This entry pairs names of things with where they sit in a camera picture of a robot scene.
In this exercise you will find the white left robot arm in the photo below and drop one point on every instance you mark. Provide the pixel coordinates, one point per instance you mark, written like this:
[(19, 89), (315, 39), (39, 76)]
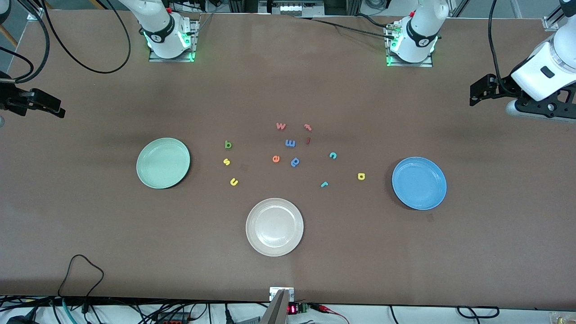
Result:
[(423, 27)]

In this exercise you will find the orange wooden stick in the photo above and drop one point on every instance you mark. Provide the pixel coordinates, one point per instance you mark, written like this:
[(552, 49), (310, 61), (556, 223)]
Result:
[(6, 33)]

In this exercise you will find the blue plate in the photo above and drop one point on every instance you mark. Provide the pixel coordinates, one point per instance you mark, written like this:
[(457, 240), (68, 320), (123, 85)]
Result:
[(419, 183)]

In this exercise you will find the green plate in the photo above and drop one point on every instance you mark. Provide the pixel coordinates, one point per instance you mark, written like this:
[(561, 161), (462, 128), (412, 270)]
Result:
[(163, 163)]

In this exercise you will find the blue letter m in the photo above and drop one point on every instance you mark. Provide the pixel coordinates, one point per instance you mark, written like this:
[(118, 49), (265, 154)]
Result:
[(290, 143)]

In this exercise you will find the blue letter p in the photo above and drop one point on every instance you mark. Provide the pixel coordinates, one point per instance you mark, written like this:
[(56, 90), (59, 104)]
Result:
[(293, 164)]

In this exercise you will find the pink letter w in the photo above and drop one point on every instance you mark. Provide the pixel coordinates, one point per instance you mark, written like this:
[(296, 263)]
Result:
[(281, 127)]

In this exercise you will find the grey electronics box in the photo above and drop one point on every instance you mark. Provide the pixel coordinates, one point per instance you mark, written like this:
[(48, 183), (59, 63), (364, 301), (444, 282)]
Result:
[(290, 8)]

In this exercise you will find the white plate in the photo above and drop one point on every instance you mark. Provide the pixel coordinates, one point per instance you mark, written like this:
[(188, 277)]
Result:
[(274, 227)]

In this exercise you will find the green terminal block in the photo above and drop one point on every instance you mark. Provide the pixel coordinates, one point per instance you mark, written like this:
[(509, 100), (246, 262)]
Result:
[(303, 308)]

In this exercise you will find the grey camera stand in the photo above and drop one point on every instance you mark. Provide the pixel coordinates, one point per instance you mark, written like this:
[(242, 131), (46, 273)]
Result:
[(276, 312)]

